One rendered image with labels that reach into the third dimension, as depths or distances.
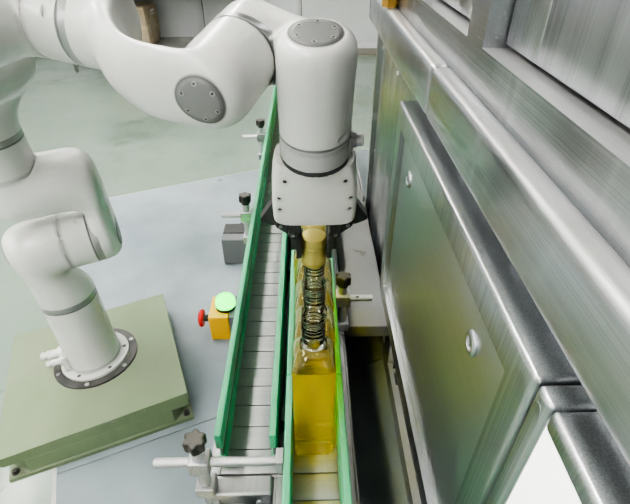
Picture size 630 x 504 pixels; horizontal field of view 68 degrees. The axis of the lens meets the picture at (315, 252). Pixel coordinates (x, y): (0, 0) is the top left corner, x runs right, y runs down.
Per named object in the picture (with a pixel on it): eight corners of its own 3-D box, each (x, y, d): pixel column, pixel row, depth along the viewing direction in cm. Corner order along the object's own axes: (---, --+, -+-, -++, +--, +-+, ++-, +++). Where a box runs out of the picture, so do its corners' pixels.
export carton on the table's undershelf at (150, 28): (97, 46, 529) (86, 6, 505) (113, 37, 564) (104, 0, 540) (150, 47, 525) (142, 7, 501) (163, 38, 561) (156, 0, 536)
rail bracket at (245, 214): (254, 247, 111) (249, 198, 103) (223, 247, 111) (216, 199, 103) (255, 237, 115) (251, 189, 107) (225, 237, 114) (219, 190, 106)
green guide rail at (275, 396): (278, 466, 67) (275, 435, 62) (271, 466, 67) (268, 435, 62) (296, 87, 207) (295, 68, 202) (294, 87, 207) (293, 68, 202)
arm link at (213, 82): (123, 44, 54) (294, 78, 50) (50, 105, 46) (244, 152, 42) (97, -38, 47) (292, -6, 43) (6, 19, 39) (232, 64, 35)
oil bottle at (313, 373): (333, 455, 69) (337, 360, 56) (295, 456, 69) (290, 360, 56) (331, 421, 73) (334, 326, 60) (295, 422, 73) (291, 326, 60)
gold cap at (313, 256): (327, 268, 64) (327, 242, 61) (301, 268, 63) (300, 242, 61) (325, 252, 66) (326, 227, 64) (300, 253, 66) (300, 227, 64)
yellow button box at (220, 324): (243, 341, 104) (239, 317, 100) (209, 341, 104) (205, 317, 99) (246, 318, 110) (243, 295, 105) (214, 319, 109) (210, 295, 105)
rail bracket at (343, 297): (370, 335, 88) (376, 281, 80) (334, 335, 88) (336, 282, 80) (368, 320, 92) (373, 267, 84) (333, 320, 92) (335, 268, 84)
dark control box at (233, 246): (253, 264, 126) (251, 239, 121) (224, 265, 126) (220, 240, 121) (256, 247, 133) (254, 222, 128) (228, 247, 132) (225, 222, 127)
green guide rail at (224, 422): (227, 467, 67) (220, 436, 62) (220, 467, 67) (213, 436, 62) (279, 87, 207) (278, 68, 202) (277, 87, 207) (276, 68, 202)
